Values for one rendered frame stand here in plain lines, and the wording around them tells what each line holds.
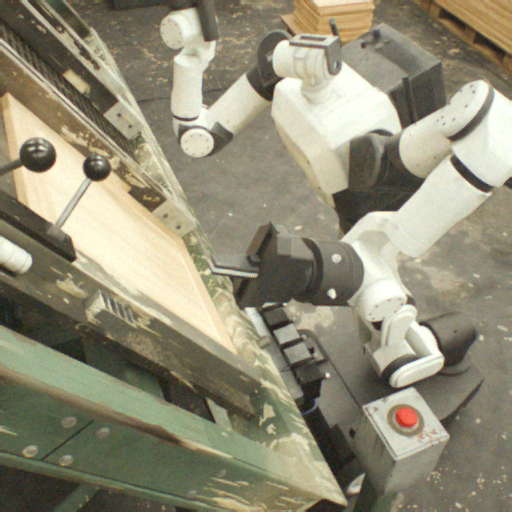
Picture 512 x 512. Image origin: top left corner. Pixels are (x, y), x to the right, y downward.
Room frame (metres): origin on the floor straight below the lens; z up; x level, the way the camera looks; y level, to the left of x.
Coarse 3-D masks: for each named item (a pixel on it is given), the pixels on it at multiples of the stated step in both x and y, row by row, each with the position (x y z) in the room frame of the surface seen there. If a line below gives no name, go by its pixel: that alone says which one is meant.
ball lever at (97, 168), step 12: (96, 156) 0.62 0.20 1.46; (84, 168) 0.60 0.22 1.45; (96, 168) 0.60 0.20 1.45; (108, 168) 0.61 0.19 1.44; (84, 180) 0.60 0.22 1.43; (96, 180) 0.60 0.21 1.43; (84, 192) 0.59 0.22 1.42; (72, 204) 0.57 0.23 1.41; (60, 216) 0.56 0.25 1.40; (48, 228) 0.53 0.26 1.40; (60, 228) 0.54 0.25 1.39; (60, 240) 0.53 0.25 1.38
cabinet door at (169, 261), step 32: (32, 128) 0.90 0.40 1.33; (64, 160) 0.89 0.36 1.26; (32, 192) 0.66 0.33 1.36; (64, 192) 0.76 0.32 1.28; (96, 192) 0.88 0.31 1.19; (64, 224) 0.65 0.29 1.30; (96, 224) 0.75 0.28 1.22; (128, 224) 0.87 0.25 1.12; (160, 224) 1.03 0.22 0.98; (96, 256) 0.64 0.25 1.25; (128, 256) 0.73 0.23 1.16; (160, 256) 0.86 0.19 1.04; (160, 288) 0.72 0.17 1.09; (192, 288) 0.84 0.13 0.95; (192, 320) 0.70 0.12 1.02
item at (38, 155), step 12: (24, 144) 0.49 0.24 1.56; (36, 144) 0.49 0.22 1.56; (48, 144) 0.50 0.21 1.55; (24, 156) 0.48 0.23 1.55; (36, 156) 0.48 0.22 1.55; (48, 156) 0.49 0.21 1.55; (0, 168) 0.50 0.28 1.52; (12, 168) 0.50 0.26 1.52; (36, 168) 0.48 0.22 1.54; (48, 168) 0.48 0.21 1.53
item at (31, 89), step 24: (0, 48) 0.96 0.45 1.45; (0, 72) 0.96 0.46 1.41; (24, 72) 0.97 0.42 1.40; (24, 96) 0.97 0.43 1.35; (48, 96) 0.99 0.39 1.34; (48, 120) 0.98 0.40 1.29; (72, 120) 1.00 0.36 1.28; (72, 144) 0.99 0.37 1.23; (96, 144) 1.01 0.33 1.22; (120, 168) 1.03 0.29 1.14; (144, 192) 1.04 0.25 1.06; (168, 216) 1.06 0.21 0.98
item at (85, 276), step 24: (24, 240) 0.50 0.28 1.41; (48, 264) 0.51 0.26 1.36; (72, 264) 0.52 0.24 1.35; (96, 264) 0.57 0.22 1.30; (72, 288) 0.52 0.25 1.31; (96, 288) 0.53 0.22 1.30; (120, 288) 0.56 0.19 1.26; (144, 312) 0.55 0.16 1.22; (168, 312) 0.60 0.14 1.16; (168, 336) 0.56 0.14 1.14; (192, 336) 0.59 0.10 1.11; (192, 360) 0.58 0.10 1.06; (216, 360) 0.59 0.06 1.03; (240, 360) 0.65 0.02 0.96; (240, 384) 0.61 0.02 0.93
